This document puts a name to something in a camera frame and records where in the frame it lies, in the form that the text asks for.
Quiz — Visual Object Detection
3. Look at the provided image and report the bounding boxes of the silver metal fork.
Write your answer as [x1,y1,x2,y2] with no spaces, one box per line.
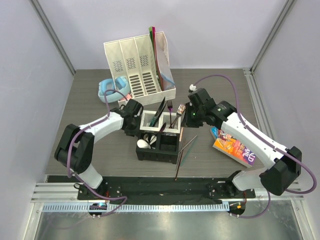
[169,104,186,130]

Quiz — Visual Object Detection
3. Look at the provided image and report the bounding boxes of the teal handled black knife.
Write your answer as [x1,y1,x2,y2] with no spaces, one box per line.
[148,117,158,128]

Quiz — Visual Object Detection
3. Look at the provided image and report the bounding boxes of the thin dark metal chopstick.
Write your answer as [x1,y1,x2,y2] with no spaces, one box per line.
[178,135,198,154]

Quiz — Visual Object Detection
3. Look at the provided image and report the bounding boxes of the brown wooden chopstick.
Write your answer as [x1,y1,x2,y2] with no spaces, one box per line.
[179,127,184,143]

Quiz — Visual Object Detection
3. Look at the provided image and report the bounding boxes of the green and tan chopstick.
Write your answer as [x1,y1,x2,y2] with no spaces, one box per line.
[180,138,198,166]

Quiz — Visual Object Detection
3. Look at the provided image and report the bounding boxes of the black plastic knife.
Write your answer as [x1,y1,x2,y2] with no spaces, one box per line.
[152,97,166,119]

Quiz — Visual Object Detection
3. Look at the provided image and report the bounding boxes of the purple metallic spoon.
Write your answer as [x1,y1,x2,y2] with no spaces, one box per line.
[156,122,167,135]

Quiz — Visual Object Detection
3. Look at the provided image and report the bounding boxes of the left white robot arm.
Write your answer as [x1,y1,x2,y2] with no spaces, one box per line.
[54,99,144,200]

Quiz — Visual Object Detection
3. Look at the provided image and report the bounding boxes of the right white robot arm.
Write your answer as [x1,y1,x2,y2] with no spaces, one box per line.
[182,85,302,198]

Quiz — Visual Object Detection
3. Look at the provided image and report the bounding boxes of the pink paper label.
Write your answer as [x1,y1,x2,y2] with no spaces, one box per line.
[120,93,132,101]

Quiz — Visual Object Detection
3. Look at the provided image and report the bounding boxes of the blue treehouse book underneath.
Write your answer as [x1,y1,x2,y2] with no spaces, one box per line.
[210,126,221,139]

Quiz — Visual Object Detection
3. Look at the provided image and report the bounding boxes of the light blue headphones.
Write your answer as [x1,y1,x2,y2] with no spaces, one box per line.
[98,76,131,103]

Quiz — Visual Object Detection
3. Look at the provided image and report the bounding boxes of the white two-slot utensil container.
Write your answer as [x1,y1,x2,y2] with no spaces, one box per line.
[139,110,181,136]

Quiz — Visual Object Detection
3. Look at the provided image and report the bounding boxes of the Roald Dahl colourful book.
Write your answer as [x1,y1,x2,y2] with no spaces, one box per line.
[213,130,256,168]

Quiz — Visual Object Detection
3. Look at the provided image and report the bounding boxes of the coloured plastic folders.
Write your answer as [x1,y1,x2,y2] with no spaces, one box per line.
[149,26,175,91]

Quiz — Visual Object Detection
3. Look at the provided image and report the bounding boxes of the black two-slot utensil container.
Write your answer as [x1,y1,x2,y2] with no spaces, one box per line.
[135,132,180,165]

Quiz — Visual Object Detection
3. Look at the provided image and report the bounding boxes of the white file organizer rack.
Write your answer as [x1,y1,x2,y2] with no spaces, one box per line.
[103,34,176,106]

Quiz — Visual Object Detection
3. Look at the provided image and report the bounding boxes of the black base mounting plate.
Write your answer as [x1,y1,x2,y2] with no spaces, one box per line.
[46,175,258,201]

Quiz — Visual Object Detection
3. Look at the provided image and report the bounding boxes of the slotted cable duct strip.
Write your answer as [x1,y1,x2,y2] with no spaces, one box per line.
[42,202,230,213]

